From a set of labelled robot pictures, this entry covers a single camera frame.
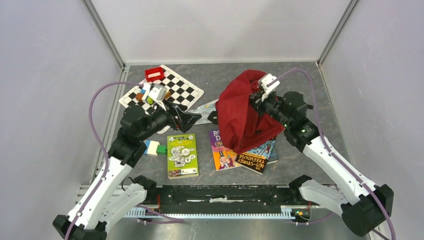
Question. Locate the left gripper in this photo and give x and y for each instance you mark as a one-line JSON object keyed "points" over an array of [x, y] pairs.
{"points": [[185, 120]]}

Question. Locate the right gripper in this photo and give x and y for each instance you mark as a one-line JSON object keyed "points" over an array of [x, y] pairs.
{"points": [[255, 99]]}

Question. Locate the red backpack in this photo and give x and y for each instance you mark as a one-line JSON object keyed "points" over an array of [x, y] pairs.
{"points": [[241, 127]]}

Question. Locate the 169-storey treehouse book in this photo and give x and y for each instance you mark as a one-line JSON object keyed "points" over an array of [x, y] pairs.
{"points": [[256, 159]]}

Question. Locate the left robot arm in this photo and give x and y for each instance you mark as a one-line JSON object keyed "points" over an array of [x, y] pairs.
{"points": [[95, 214]]}

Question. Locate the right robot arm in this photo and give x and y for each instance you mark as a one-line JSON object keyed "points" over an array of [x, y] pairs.
{"points": [[361, 204]]}

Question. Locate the light blue pamphlet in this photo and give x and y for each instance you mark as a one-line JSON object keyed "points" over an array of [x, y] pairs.
{"points": [[205, 110]]}

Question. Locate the black white chess mat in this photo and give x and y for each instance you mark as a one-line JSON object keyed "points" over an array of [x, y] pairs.
{"points": [[182, 91]]}

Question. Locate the green treehouse book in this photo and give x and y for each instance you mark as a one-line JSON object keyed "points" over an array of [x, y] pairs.
{"points": [[182, 156]]}

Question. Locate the toy block train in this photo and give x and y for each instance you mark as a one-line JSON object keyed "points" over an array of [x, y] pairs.
{"points": [[153, 148]]}

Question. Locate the colourful toy block cluster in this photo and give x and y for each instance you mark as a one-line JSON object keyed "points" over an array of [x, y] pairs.
{"points": [[140, 96]]}

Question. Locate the red plastic box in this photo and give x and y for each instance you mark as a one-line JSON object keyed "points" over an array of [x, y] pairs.
{"points": [[154, 74]]}

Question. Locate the orange Roald Dahl book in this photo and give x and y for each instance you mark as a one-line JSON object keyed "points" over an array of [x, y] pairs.
{"points": [[223, 157]]}

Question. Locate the blue nineteen eighty-four book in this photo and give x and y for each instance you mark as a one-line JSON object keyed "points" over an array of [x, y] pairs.
{"points": [[273, 156]]}

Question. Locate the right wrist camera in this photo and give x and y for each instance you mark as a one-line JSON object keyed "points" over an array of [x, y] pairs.
{"points": [[268, 84]]}

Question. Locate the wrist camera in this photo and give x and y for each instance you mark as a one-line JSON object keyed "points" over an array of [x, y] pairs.
{"points": [[268, 84], [148, 86]]}

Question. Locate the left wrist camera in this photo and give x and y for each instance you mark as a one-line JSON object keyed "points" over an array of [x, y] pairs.
{"points": [[148, 86]]}

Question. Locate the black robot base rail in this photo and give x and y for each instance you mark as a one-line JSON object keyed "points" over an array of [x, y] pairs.
{"points": [[220, 199]]}

